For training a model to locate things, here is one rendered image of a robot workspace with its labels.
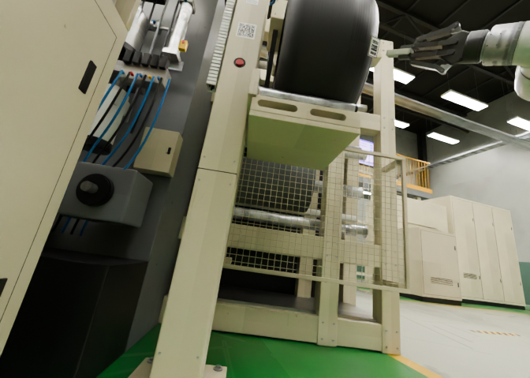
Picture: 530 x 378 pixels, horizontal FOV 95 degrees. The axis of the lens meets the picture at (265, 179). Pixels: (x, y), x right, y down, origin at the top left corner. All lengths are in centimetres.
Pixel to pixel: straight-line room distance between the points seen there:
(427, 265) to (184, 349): 489
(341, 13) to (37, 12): 76
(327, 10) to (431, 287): 497
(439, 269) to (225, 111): 511
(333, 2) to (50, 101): 80
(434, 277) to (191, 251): 501
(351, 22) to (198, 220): 78
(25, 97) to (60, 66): 10
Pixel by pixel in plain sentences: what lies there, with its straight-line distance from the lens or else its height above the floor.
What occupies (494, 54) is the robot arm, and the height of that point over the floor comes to 90.
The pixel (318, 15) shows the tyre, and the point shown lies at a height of 111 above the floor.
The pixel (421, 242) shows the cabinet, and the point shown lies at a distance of 532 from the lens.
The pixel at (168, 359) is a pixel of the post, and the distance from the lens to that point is 83.
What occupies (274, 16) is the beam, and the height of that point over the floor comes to 164.
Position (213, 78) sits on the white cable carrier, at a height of 98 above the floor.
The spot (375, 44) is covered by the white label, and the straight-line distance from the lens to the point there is 97.
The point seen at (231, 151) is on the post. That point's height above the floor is 70.
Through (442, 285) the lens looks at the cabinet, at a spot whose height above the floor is 30.
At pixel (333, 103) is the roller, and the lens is 89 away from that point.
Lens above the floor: 38
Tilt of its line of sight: 17 degrees up
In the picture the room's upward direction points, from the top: 8 degrees clockwise
